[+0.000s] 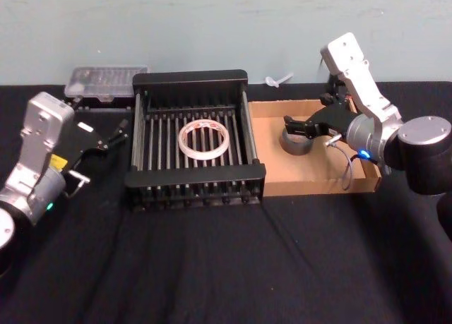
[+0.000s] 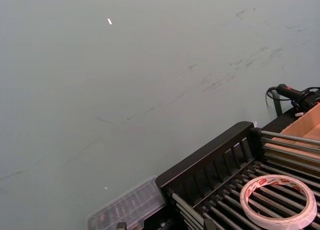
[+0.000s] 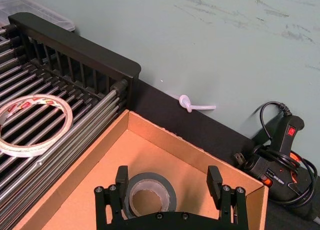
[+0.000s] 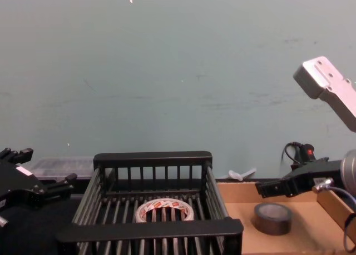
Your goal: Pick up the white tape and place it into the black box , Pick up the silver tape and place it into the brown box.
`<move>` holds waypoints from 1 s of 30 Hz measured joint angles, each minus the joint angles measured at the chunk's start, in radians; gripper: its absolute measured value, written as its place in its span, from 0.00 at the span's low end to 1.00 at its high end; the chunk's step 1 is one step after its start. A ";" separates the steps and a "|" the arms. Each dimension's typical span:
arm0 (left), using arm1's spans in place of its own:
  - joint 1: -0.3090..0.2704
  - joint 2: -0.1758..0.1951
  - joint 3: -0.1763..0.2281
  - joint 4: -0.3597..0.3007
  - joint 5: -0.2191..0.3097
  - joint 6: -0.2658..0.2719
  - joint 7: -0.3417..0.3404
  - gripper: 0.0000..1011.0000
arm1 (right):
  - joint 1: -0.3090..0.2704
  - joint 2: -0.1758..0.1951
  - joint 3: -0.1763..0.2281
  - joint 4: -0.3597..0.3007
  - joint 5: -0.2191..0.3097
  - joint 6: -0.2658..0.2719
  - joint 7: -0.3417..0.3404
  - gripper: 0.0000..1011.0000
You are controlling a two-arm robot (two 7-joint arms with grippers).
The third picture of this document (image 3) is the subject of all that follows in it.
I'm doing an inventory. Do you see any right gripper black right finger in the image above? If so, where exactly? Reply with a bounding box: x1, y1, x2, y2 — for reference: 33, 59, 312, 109
206, 165, 249, 225

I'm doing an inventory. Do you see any white tape roll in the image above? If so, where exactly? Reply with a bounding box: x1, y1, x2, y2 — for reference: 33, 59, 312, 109
0, 94, 74, 158

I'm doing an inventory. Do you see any clear plastic case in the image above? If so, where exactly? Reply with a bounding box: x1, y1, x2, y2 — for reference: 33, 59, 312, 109
0, 0, 76, 33

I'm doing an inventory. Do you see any silver tape roll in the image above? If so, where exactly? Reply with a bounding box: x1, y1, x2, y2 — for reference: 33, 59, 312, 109
124, 172, 178, 219

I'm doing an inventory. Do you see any small white plastic piece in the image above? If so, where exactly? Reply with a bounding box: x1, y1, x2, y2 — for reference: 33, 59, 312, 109
178, 94, 216, 113

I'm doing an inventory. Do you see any shallow brown cardboard tray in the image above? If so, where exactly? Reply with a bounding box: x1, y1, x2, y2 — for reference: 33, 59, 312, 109
12, 109, 270, 230

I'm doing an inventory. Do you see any black corded tool red switch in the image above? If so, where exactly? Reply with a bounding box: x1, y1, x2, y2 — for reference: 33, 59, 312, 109
233, 101, 320, 222

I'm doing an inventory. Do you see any black rack with steel bars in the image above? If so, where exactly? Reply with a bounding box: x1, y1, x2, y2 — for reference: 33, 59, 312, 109
0, 12, 142, 210

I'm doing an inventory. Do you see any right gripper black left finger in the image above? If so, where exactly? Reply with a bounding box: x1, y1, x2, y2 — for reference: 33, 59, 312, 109
93, 165, 131, 225

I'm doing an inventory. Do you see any black table cloth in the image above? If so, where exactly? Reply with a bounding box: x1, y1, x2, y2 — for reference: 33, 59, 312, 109
129, 78, 320, 230

